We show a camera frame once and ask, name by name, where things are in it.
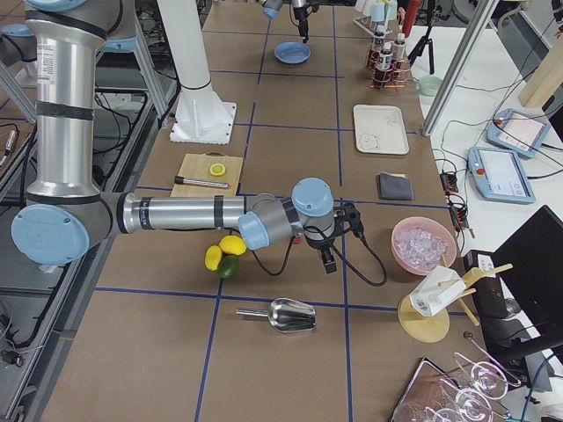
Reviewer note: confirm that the blue plastic plate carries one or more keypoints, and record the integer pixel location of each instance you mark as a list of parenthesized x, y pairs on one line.
[(292, 53)]

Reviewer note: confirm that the wooden cutting board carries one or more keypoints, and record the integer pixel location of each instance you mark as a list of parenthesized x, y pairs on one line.
[(197, 166)]

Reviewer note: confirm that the dark tea bottle left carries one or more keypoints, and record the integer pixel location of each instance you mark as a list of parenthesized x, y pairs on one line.
[(377, 43)]

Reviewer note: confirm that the grey folded cloth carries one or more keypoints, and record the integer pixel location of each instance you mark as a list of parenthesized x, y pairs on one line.
[(393, 187)]

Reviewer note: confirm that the aluminium frame post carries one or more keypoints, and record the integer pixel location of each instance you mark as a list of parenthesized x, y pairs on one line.
[(464, 50)]

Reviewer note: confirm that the white wire cup rack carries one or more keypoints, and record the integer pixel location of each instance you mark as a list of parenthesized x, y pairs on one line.
[(373, 13)]

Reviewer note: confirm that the green lime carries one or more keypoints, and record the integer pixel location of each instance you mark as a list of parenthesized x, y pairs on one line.
[(228, 267)]

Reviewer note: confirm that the steel ice scoop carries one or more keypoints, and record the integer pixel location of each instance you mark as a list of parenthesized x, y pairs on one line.
[(285, 315)]

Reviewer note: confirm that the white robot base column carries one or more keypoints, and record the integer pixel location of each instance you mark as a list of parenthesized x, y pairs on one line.
[(201, 116)]

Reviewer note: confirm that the cream bear serving tray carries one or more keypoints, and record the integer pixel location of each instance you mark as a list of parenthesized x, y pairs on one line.
[(380, 130)]

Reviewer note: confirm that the copper wire bottle rack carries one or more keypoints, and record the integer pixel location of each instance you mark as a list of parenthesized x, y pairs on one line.
[(398, 79)]

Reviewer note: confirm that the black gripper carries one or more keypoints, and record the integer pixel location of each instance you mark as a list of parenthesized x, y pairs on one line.
[(317, 242), (300, 13)]

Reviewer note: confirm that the near blue teach pendant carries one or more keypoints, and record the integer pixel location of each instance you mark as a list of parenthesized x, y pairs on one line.
[(498, 175)]

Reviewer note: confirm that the far blue teach pendant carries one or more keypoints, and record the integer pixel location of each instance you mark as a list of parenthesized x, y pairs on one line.
[(511, 129)]

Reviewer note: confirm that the large yellow lemon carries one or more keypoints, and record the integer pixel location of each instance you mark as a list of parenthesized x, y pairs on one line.
[(233, 245)]

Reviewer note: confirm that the dark tea bottle right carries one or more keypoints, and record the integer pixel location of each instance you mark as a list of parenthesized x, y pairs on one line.
[(398, 52)]

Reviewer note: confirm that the red cylinder bottle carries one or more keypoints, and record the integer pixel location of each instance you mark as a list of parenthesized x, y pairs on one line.
[(410, 16)]

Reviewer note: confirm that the mint green bowl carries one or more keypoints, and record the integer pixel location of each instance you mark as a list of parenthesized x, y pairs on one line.
[(429, 85)]

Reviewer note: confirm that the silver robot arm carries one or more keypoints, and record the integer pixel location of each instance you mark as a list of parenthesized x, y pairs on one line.
[(271, 9), (66, 213)]

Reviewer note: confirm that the wine glass on tray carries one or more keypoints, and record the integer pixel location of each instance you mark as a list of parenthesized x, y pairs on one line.
[(487, 377)]

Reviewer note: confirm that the blue teach pendant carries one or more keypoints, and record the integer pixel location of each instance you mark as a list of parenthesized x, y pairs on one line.
[(511, 129), (498, 175)]

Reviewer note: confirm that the half lemon slice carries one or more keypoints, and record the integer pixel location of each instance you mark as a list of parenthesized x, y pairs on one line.
[(217, 169)]

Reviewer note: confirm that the black monitor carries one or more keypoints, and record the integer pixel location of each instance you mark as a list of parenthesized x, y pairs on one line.
[(535, 281)]

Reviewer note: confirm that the dark tea bottle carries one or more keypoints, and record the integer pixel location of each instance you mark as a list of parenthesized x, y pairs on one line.
[(398, 52), (382, 70), (377, 43)]

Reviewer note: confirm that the small yellow lemon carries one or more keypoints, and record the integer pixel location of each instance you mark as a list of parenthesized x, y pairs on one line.
[(213, 257)]

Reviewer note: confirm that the pink bowl of ice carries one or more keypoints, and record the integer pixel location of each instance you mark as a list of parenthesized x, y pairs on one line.
[(420, 244)]

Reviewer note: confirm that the black camera tripod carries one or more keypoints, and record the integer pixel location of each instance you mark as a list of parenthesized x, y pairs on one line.
[(425, 41)]

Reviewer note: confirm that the dark tea bottle middle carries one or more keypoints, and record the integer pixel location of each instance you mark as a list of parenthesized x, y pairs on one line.
[(382, 70)]

